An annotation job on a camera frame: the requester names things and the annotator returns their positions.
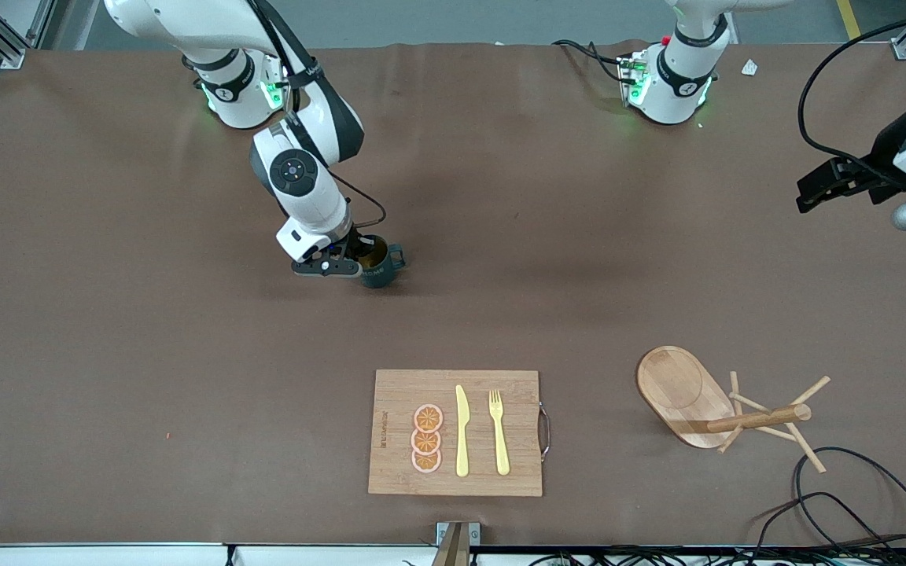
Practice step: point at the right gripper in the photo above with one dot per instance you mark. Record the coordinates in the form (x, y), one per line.
(356, 244)

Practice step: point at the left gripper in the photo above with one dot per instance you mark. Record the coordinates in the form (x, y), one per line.
(882, 159)

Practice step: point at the dark teal mug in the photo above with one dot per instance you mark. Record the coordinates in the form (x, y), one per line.
(381, 277)

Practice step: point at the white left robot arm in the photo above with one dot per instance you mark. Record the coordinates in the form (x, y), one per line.
(673, 86)

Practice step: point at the white paper scrap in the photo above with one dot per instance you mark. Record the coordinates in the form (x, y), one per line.
(749, 67)

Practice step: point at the orange slice toy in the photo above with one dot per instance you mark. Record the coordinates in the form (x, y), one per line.
(428, 417)
(426, 462)
(425, 442)

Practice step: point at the brown table cover sheet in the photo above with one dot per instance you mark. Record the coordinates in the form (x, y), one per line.
(185, 354)

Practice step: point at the yellow plastic knife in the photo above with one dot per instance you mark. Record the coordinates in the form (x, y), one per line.
(462, 440)

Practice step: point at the bamboo cutting board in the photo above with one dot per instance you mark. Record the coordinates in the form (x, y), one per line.
(398, 472)

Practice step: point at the yellow plastic fork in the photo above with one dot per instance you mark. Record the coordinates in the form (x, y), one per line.
(500, 448)

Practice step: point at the wooden mug tree stand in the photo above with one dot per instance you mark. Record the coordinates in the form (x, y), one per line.
(677, 385)

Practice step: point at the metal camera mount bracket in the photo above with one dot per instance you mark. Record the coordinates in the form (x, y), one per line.
(457, 542)

